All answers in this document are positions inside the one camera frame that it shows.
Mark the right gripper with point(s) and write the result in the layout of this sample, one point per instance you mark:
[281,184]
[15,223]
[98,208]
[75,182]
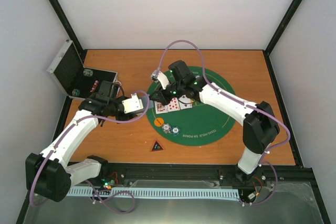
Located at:
[163,99]

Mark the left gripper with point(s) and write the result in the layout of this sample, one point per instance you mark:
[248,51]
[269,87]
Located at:
[127,117]

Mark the king of diamonds card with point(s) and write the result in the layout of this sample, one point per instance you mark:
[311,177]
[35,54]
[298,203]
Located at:
[160,108]

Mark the diamonds number card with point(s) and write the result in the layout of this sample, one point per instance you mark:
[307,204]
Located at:
[173,105]

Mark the blue playing card deck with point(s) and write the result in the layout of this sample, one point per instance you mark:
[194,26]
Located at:
[147,103]

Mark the two of clubs card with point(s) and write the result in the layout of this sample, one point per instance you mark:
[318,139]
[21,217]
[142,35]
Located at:
[185,102]

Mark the orange small blind button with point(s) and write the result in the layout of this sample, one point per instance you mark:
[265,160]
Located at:
[158,122]

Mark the white purple poker chip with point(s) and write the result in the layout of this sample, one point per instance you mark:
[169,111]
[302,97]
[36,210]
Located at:
[167,128]

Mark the blue green poker chip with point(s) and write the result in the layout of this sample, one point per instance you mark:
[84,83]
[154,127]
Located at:
[175,130]

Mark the red black triangular all-in marker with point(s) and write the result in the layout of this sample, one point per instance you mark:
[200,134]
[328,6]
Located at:
[156,146]

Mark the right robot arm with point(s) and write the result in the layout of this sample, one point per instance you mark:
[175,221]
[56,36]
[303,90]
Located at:
[257,119]

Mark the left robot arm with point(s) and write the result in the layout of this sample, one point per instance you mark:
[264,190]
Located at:
[91,112]

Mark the round green poker mat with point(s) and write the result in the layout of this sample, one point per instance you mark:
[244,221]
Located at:
[200,125]

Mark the red black card box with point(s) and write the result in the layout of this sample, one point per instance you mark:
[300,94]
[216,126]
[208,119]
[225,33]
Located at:
[94,87]

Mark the near poker chip stack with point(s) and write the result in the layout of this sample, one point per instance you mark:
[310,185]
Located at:
[75,93]

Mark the poker chip stack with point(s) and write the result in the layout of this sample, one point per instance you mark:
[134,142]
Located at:
[75,93]
[88,72]

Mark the aluminium poker chip case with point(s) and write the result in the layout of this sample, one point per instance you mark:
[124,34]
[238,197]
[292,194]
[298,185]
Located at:
[67,71]

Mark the far poker chip stack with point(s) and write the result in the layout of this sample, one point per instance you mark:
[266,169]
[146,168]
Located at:
[88,72]

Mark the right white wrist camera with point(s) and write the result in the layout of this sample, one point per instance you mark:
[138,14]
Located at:
[158,76]

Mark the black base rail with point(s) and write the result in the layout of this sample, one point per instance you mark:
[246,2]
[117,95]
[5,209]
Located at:
[173,175]

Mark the light blue cable duct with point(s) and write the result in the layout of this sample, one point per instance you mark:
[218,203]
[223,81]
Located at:
[172,193]

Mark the left black frame post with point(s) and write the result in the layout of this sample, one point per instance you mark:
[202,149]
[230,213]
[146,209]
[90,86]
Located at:
[66,24]

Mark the black frame post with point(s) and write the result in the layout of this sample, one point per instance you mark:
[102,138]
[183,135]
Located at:
[66,24]
[293,7]

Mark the right black frame post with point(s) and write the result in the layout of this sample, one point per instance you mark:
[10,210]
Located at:
[293,7]

